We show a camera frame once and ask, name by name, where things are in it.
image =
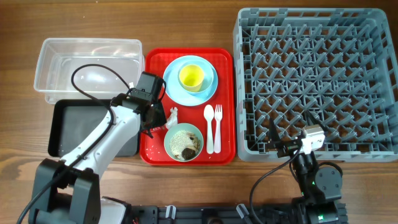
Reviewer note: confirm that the clear plastic bin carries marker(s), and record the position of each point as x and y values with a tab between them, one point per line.
100	67

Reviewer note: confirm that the white plastic spoon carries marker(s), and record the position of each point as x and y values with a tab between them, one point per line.
209	115

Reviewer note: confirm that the red snack wrapper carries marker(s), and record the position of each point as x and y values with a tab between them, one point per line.
158	128

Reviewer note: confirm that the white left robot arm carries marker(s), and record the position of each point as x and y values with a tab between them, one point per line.
68	190

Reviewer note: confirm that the green bowl with food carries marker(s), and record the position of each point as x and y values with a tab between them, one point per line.
183	142

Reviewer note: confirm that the grey dishwasher rack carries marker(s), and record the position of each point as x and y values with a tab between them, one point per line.
339	64

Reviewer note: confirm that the white tissue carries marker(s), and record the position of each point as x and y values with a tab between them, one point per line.
172	120

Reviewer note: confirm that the white plastic fork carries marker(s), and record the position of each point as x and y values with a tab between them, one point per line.
218	118

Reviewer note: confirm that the yellow plastic cup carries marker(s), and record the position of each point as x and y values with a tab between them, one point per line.
191	77

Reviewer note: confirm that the light blue bowl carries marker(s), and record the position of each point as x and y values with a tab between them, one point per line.
208	71

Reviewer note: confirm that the black rectangular tray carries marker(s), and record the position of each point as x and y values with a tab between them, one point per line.
73	121

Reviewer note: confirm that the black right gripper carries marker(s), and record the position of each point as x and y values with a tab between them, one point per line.
287	147

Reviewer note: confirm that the light blue plate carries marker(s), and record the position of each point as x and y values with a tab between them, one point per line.
175	91

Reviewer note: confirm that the red plastic tray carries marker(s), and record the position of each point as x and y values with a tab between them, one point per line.
157	61

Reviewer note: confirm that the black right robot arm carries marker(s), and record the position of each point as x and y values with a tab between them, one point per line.
320	182

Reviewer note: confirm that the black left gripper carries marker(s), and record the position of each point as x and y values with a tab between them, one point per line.
161	119

